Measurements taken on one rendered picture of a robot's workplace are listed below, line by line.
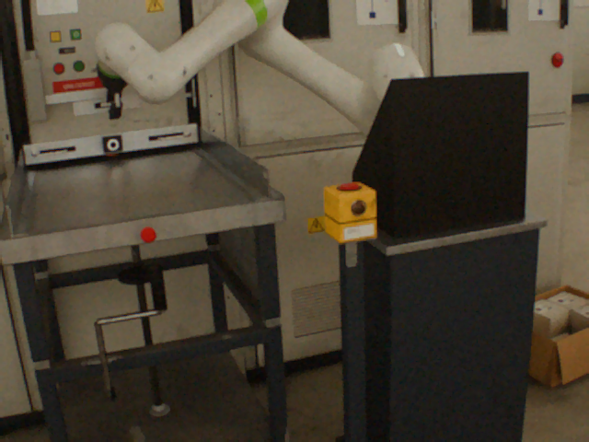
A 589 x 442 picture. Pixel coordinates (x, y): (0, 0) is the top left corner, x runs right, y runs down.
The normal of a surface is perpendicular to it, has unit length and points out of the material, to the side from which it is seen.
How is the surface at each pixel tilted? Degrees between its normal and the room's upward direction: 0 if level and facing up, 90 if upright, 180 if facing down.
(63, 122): 90
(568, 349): 69
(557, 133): 90
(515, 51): 90
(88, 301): 90
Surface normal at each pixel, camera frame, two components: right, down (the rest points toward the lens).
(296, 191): 0.34, 0.25
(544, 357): -0.87, -0.06
